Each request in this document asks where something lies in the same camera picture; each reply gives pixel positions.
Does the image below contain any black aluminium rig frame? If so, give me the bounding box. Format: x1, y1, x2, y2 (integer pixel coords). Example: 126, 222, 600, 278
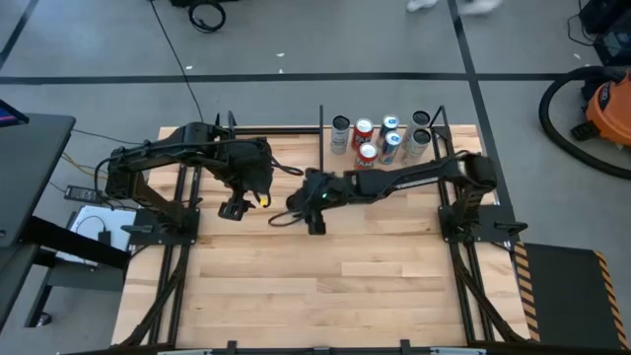
110, 110, 538, 355

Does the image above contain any coiled black cable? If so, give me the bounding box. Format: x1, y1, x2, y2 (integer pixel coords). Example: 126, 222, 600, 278
187, 0, 228, 35

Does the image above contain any silver Celsius Tropical Vibe can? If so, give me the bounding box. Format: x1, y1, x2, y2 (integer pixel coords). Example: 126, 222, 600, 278
399, 127, 434, 168

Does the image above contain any yellow floor cable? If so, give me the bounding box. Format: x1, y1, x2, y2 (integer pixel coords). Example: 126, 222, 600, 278
61, 151, 112, 181

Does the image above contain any orange shop vacuum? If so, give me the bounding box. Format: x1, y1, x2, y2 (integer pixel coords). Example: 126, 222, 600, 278
538, 65, 631, 181

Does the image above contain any red Fanta soda can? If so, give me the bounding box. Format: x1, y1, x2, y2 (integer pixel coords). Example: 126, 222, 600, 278
353, 141, 380, 172
350, 116, 375, 152

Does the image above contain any black left gripper cable loop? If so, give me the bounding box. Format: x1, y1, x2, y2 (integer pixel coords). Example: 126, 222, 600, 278
269, 156, 305, 178

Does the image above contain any large black desk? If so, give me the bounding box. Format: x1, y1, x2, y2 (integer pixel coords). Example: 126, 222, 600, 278
0, 111, 130, 329

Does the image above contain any blue silver Red Bull can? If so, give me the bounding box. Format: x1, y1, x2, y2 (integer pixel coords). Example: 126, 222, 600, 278
377, 113, 401, 145
377, 129, 403, 167

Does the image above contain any black power adapter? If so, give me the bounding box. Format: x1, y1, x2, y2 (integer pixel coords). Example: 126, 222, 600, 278
63, 184, 105, 204

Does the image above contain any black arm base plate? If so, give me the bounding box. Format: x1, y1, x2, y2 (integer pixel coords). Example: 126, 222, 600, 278
438, 204, 528, 246
130, 206, 201, 247

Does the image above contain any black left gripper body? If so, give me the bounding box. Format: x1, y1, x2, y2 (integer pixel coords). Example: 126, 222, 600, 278
216, 139, 275, 197

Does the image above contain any black storage crate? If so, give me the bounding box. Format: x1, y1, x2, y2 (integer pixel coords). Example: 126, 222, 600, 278
577, 0, 631, 68

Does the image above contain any laptop with colourful screen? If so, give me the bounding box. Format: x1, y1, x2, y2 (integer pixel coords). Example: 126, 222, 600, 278
0, 98, 30, 128

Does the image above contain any black yellow striped mat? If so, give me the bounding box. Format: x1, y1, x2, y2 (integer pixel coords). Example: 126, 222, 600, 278
512, 241, 631, 352

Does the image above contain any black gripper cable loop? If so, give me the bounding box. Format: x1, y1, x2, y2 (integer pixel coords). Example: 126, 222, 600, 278
269, 156, 305, 178
267, 210, 310, 229

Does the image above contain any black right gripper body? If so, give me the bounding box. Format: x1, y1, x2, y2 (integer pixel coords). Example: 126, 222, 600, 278
305, 169, 349, 214

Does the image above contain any white Celsius Arctic Vibe can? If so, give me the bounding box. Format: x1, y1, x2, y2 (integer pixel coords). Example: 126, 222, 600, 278
329, 114, 352, 156

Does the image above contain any long black hanging cable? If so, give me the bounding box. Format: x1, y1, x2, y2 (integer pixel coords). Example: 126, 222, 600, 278
149, 0, 207, 124

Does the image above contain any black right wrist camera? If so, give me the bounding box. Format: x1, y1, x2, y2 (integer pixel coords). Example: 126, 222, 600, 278
285, 189, 310, 214

